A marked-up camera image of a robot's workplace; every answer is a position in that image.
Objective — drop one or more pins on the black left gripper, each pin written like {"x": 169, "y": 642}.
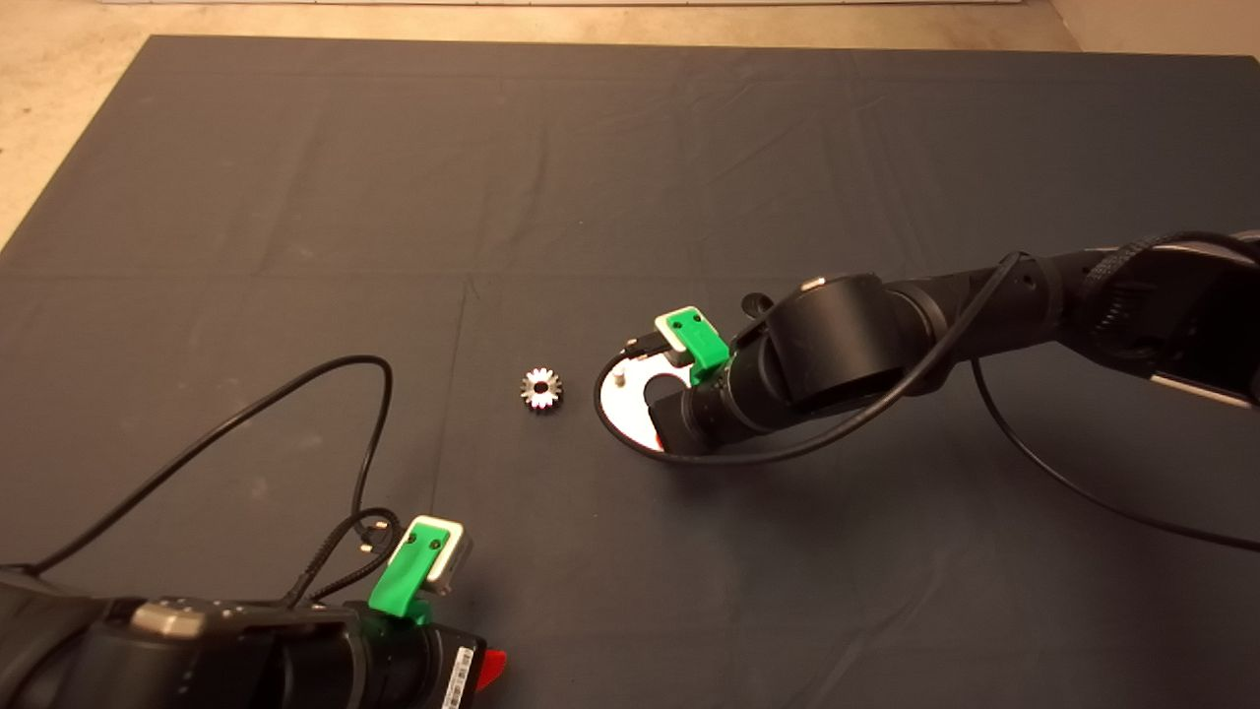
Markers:
{"x": 413, "y": 670}

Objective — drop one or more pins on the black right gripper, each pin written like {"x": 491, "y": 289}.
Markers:
{"x": 728, "y": 414}

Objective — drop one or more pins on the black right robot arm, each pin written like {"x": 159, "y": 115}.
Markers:
{"x": 847, "y": 335}

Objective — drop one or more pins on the round metal carrier plate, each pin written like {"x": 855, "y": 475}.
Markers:
{"x": 622, "y": 409}

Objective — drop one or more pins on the shiny steel planetary gear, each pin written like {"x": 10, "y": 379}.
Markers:
{"x": 533, "y": 399}

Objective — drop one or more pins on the dark grey table cloth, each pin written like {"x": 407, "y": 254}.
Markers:
{"x": 630, "y": 197}

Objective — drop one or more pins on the green right camera mount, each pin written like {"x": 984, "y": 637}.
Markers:
{"x": 699, "y": 340}

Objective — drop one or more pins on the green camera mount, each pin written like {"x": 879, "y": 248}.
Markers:
{"x": 399, "y": 581}
{"x": 699, "y": 340}

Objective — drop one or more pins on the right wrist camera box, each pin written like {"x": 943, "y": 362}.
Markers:
{"x": 669, "y": 340}

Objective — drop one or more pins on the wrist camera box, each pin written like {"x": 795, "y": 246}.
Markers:
{"x": 669, "y": 340}
{"x": 453, "y": 556}

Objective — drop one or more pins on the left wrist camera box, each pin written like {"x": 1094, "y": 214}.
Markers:
{"x": 453, "y": 556}

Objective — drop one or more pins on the green left camera mount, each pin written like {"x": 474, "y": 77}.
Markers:
{"x": 399, "y": 581}

